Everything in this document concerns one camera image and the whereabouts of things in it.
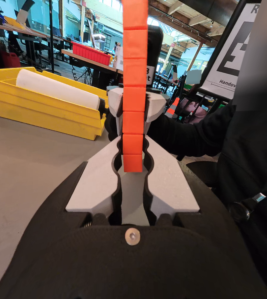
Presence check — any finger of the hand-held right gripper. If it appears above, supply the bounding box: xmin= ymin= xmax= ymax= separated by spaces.
xmin=107 ymin=87 xmax=124 ymax=118
xmin=145 ymin=92 xmax=168 ymax=123

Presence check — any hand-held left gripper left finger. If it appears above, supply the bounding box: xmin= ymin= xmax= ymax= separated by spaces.
xmin=65 ymin=138 xmax=125 ymax=218

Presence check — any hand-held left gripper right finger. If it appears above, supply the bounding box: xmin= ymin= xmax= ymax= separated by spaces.
xmin=143 ymin=136 xmax=201 ymax=218

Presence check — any white roll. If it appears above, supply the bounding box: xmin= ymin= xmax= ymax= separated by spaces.
xmin=16 ymin=68 xmax=106 ymax=112

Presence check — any yellow plastic bin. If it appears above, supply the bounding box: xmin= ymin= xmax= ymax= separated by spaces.
xmin=0 ymin=66 xmax=109 ymax=141

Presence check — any person's right forearm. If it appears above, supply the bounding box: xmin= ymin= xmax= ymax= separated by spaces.
xmin=148 ymin=104 xmax=237 ymax=158

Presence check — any person's right hand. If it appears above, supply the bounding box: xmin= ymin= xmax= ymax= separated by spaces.
xmin=104 ymin=110 xmax=171 ymax=143

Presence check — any orange traffic cone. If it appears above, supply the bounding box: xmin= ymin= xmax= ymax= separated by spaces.
xmin=166 ymin=96 xmax=181 ymax=118

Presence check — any small wooden desk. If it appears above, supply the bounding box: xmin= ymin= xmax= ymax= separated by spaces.
xmin=61 ymin=49 xmax=123 ymax=90

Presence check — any red plastic bin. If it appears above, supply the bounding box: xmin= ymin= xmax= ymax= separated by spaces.
xmin=71 ymin=41 xmax=113 ymax=66
xmin=1 ymin=52 xmax=21 ymax=69

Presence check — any black framed tag sign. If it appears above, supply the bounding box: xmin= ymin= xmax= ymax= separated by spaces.
xmin=199 ymin=0 xmax=265 ymax=101

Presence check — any black round-top pole stand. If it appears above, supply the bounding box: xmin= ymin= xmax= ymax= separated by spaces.
xmin=48 ymin=0 xmax=55 ymax=74

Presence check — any long wooden desk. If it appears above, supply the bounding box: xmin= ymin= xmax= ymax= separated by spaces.
xmin=0 ymin=20 xmax=48 ymax=71

